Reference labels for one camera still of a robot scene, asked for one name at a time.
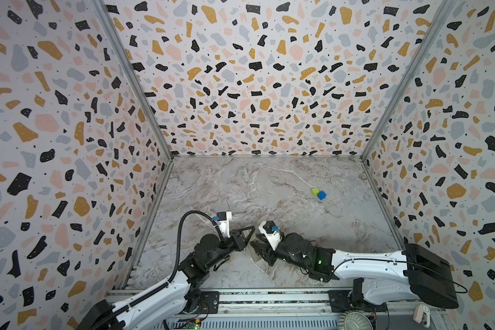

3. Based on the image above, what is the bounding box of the white clip device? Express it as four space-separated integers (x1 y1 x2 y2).
412 304 430 329

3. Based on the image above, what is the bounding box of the aluminium corner post left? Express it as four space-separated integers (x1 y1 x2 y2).
92 0 173 164

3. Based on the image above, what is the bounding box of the aluminium corner post right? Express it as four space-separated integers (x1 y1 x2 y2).
360 0 455 163

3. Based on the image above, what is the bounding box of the white remote control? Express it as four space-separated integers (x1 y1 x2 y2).
247 246 262 263

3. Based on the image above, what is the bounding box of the grey ribbed fan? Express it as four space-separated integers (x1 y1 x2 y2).
338 311 373 330

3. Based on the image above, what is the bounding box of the aluminium corner post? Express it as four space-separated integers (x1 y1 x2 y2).
92 0 173 164
360 0 455 163

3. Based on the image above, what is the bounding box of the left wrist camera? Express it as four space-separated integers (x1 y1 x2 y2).
214 211 232 238

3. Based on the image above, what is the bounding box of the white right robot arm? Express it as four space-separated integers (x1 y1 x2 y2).
250 232 459 309

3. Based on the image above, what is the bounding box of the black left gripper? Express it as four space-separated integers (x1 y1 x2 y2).
203 225 254 271

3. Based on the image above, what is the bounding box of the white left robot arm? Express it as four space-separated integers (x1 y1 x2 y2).
77 226 255 329

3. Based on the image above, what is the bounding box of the blue cube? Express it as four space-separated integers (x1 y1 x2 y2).
316 191 327 200

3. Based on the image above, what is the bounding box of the black corrugated cable conduit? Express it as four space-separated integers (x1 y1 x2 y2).
86 210 226 330

